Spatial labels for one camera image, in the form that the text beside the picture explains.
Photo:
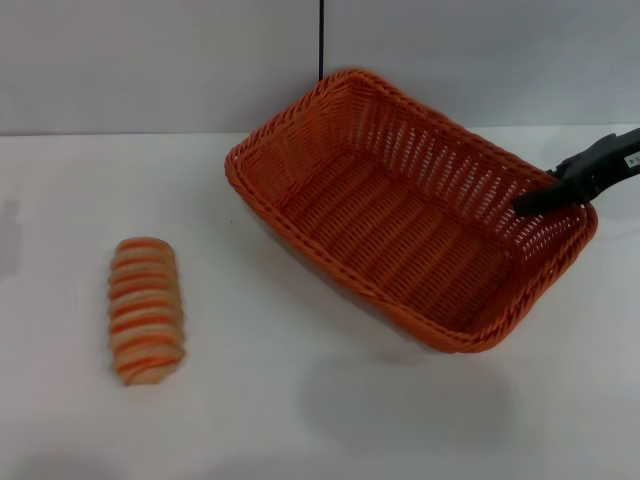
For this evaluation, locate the orange striped bread roll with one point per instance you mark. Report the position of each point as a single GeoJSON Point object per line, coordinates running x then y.
{"type": "Point", "coordinates": [146, 310]}

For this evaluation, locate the orange woven plastic basket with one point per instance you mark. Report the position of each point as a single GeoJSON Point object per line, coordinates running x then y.
{"type": "Point", "coordinates": [380, 235]}

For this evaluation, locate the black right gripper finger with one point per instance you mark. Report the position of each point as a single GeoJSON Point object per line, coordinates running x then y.
{"type": "Point", "coordinates": [540, 202]}
{"type": "Point", "coordinates": [554, 172]}

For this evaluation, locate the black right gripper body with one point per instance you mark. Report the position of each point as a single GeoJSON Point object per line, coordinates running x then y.
{"type": "Point", "coordinates": [600, 165]}

